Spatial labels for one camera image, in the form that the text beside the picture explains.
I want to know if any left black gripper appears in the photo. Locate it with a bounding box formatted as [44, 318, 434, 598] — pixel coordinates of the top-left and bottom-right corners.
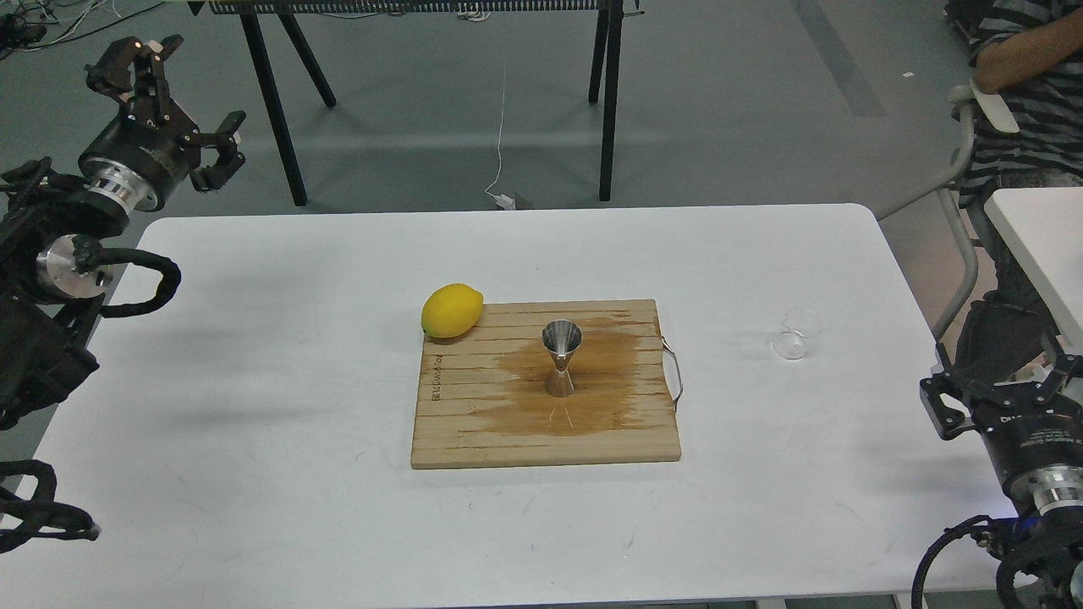
[79, 34, 247, 211]

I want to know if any white office chair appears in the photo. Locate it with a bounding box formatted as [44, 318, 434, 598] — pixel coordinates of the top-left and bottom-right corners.
[874, 81, 1019, 342]

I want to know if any black metal table frame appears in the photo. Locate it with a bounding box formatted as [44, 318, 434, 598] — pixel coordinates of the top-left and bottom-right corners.
[198, 1, 650, 215]

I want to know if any wooden cutting board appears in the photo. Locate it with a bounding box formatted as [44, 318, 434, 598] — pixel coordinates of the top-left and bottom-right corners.
[410, 299, 682, 469]

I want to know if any yellow lemon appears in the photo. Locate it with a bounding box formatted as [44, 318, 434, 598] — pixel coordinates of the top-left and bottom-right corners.
[419, 283, 484, 339]

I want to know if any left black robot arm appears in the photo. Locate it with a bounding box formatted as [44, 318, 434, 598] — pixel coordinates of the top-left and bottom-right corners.
[1, 35, 246, 431]

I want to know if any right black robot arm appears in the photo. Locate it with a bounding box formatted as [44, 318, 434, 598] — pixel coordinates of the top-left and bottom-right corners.
[910, 332, 1082, 608]

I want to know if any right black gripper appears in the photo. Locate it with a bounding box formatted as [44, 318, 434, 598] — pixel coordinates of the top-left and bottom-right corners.
[918, 328, 1082, 516]

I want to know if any clear glass measuring cup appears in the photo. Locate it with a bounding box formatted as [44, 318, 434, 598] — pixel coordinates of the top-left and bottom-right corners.
[771, 307, 823, 361]

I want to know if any steel double jigger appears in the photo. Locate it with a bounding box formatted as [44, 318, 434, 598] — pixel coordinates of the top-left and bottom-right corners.
[542, 319, 583, 398]

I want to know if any person in striped shirt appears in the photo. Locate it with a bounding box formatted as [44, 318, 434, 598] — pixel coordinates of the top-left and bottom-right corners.
[955, 1, 1082, 384]

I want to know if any white cable with plug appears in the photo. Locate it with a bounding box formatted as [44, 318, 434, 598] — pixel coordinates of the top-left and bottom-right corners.
[486, 85, 519, 211]

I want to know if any white side table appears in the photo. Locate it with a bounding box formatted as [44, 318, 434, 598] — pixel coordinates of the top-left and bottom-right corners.
[986, 187, 1082, 354]

